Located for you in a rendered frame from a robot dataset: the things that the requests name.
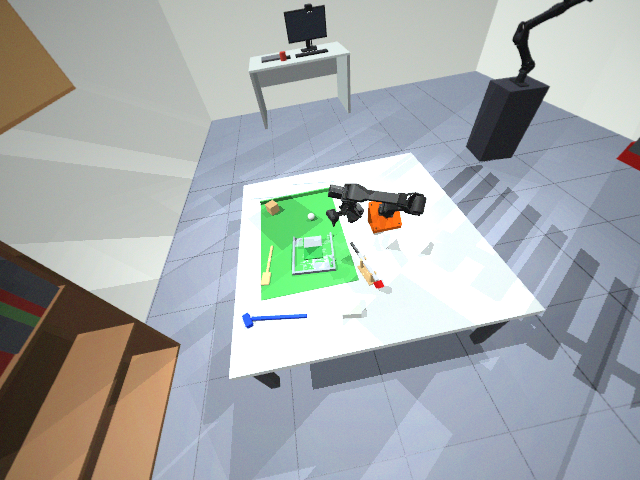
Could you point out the blue golf putter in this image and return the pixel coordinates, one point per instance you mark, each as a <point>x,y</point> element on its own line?
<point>248,320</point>

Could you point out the green flat mat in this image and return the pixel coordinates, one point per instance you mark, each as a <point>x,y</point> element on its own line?
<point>292,220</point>

